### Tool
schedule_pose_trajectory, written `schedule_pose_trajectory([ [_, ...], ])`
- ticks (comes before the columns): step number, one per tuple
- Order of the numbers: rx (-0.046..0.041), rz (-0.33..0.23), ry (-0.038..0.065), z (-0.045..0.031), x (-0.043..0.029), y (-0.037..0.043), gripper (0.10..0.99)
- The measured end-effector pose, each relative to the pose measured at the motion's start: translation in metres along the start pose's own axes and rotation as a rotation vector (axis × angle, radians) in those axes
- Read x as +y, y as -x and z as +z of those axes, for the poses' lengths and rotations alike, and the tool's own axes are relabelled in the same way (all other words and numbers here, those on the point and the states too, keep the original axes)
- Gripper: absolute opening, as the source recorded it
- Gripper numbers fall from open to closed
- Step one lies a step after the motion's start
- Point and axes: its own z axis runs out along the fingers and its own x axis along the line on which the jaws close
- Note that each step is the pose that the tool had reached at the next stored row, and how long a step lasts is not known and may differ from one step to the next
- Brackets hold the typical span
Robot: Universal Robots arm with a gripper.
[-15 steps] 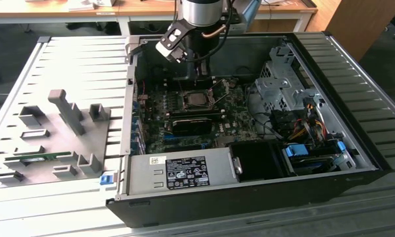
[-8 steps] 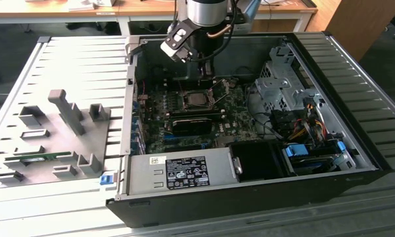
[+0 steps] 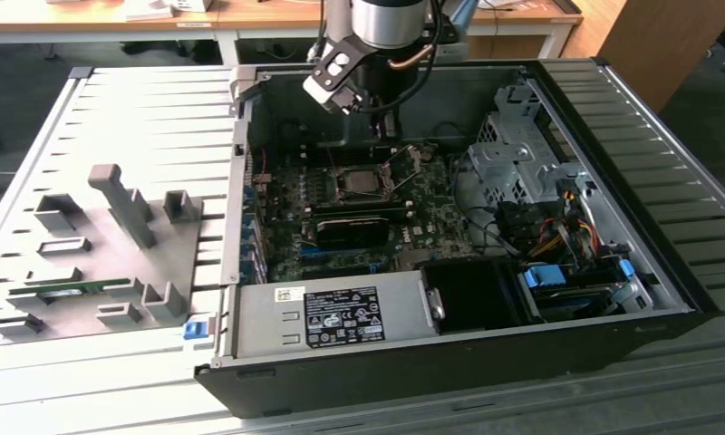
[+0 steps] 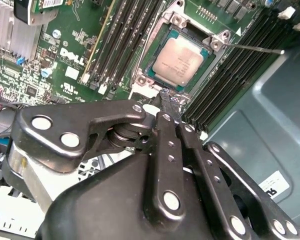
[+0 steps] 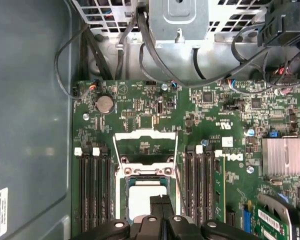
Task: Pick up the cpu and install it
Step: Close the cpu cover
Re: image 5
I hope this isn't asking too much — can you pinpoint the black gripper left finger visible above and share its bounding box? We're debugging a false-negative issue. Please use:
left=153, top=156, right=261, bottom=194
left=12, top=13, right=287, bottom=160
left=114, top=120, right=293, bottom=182
left=69, top=195, right=164, bottom=240

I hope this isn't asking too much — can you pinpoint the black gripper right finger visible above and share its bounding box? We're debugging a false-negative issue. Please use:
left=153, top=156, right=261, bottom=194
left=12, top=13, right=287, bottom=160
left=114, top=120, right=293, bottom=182
left=162, top=195, right=262, bottom=240

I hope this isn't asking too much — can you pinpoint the silver CPU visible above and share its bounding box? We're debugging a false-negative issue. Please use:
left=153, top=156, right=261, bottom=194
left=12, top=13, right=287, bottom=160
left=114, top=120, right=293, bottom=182
left=126, top=179, right=169, bottom=222

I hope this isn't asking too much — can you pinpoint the wire locking lever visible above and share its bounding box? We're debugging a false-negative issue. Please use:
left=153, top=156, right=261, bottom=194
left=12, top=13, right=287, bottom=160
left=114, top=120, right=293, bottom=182
left=175, top=171, right=190, bottom=221

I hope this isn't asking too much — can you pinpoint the metal socket cover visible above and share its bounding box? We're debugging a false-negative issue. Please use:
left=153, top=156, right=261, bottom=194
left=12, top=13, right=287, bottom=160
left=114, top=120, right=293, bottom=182
left=112, top=129, right=180, bottom=176

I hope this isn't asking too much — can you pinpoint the CPU socket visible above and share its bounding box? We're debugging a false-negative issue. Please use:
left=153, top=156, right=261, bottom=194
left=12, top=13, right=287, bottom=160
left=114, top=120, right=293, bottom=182
left=114, top=167, right=185, bottom=226

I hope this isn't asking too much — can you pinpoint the black RAM slot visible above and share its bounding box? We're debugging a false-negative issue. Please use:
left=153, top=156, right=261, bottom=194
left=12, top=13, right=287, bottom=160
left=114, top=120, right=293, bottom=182
left=185, top=145, right=197, bottom=226
left=102, top=147, right=115, bottom=232
left=204, top=146, right=216, bottom=226
left=74, top=147, right=87, bottom=233
left=83, top=147, right=96, bottom=233
left=195, top=144, right=206, bottom=226
left=92, top=146, right=105, bottom=233

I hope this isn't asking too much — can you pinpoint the green RAM stick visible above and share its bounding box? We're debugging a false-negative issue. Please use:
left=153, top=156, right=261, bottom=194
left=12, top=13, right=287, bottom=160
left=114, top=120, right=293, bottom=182
left=214, top=149, right=227, bottom=224

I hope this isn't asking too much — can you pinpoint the blue expansion slot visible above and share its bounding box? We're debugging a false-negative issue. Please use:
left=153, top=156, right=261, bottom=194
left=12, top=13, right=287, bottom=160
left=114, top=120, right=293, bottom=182
left=242, top=199, right=254, bottom=235

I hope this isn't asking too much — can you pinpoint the black graphics card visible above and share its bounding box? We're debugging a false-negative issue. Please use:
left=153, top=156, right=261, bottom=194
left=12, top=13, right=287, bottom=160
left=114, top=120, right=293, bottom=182
left=255, top=193, right=300, bottom=240

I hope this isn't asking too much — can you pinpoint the green motherboard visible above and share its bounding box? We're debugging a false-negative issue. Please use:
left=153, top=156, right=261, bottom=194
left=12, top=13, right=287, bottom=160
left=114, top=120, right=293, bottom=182
left=71, top=79, right=300, bottom=240

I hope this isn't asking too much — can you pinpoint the silver chipset heatsink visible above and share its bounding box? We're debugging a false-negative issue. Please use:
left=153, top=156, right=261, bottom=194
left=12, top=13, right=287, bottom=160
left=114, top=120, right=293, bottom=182
left=261, top=137, right=300, bottom=177

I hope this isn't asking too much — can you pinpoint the round coin battery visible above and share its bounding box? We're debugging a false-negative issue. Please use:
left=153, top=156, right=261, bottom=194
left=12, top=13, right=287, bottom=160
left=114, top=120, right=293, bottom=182
left=95, top=94, right=115, bottom=116

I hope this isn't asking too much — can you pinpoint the black PC case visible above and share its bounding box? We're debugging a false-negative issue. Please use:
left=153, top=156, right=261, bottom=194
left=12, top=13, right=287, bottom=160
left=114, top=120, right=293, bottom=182
left=0, top=0, right=91, bottom=240

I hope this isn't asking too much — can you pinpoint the metal drive cage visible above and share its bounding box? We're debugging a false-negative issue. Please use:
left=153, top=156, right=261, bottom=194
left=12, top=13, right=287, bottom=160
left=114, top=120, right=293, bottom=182
left=69, top=0, right=300, bottom=82

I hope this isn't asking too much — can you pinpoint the black power connector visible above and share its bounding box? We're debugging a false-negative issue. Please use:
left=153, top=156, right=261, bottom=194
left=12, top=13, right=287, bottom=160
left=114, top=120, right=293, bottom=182
left=256, top=0, right=300, bottom=55

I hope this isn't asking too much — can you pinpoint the thin black wire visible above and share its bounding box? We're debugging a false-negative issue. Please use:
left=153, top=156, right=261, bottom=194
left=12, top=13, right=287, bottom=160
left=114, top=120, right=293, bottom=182
left=54, top=23, right=97, bottom=101

